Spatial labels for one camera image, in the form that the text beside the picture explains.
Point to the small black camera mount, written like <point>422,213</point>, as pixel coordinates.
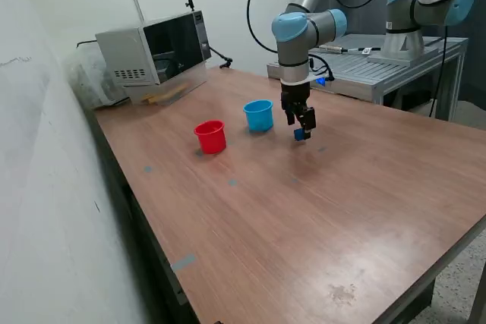
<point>189,1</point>

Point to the long grey tape strip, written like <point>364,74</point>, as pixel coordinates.
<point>183,263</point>

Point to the silver microwave oven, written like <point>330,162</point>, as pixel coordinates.
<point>121,51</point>

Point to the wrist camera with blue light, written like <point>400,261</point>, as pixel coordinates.
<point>320,79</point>

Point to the blue cup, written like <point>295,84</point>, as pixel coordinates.
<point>259,119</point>

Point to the thin white rod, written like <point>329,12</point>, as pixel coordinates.
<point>137,3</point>

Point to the clear plastic box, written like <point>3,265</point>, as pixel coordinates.
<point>190,81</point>

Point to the wooden sticks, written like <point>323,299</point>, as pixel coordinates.
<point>167,93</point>

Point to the silver blue UR5e robot arm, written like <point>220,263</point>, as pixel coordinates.
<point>300,32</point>

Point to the aluminium robot base table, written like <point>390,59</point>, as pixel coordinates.
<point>364,73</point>

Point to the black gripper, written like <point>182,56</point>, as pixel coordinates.
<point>295,93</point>

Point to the blue cube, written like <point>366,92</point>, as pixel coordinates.
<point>298,135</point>

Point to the red cup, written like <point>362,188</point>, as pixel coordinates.
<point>210,141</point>

